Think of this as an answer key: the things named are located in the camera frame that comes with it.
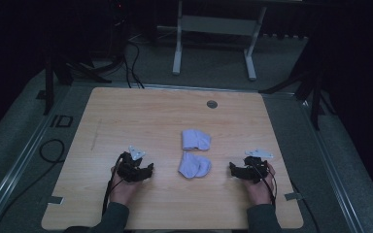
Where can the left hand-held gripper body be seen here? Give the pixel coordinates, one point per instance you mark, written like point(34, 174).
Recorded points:
point(130, 170)

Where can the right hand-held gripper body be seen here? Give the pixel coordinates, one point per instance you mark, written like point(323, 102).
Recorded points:
point(255, 170)

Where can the light purple sock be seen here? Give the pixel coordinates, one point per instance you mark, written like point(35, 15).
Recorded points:
point(195, 139)
point(193, 165)

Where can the person's left hand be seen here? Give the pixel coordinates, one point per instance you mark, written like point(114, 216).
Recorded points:
point(123, 191)

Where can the person's right hand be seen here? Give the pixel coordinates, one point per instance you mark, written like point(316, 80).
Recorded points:
point(259, 192)

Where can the grey tape piece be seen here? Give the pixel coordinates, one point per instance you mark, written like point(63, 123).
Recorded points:
point(293, 196)
point(55, 200)

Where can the round grey table grommet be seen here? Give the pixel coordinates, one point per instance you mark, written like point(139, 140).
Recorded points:
point(211, 104)

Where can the black floor tape marking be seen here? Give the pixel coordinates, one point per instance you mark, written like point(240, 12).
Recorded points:
point(61, 121)

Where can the black metal stand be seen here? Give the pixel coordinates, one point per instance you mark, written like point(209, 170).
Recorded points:
point(314, 93)
point(49, 84)

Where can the metal floor rail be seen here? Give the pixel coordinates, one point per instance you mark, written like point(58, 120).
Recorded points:
point(19, 161)
point(333, 174)

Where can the white metal desk frame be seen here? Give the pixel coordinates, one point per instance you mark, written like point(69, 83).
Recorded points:
point(218, 25)

